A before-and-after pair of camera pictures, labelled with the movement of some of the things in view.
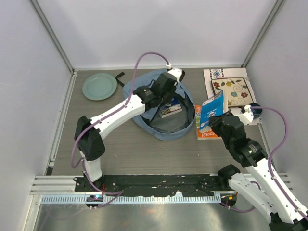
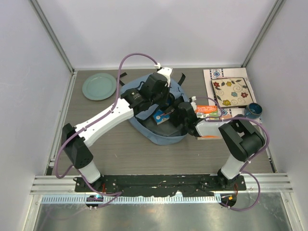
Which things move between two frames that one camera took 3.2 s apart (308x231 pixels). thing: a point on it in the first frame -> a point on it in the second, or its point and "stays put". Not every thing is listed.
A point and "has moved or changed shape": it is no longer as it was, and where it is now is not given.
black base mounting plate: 151,186 stays put
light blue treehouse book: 211,107 -> 160,117
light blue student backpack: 170,127 has moved or changed shape
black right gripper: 215,121 -> 173,119
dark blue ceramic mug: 256,112 stays put
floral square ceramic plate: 236,89 stays put
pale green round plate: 99,86 stays put
